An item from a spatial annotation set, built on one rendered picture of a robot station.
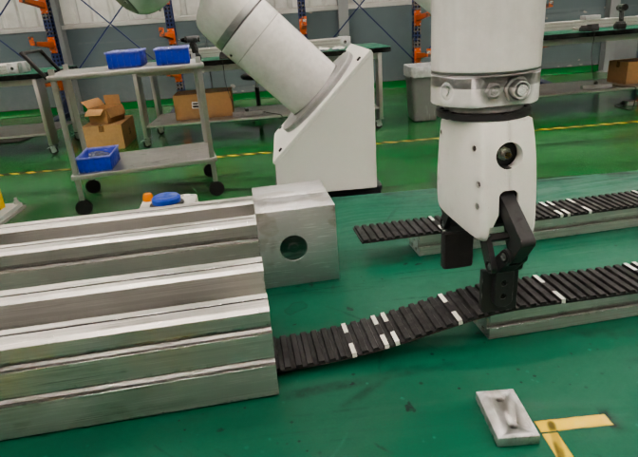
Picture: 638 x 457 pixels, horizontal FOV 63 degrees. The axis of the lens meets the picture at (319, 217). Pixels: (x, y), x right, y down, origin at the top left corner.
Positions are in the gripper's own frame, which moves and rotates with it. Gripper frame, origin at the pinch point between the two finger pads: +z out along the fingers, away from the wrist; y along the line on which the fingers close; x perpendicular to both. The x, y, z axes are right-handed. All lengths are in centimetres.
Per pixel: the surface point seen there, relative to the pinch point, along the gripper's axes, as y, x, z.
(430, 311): 0.3, 4.2, 3.4
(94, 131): 492, 160, 64
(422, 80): 471, -166, 42
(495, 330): -1.9, -1.2, 5.0
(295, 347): 0.3, 17.3, 5.0
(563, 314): -1.2, -8.5, 4.9
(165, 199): 30.4, 31.2, -1.4
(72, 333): -4.4, 34.1, -2.5
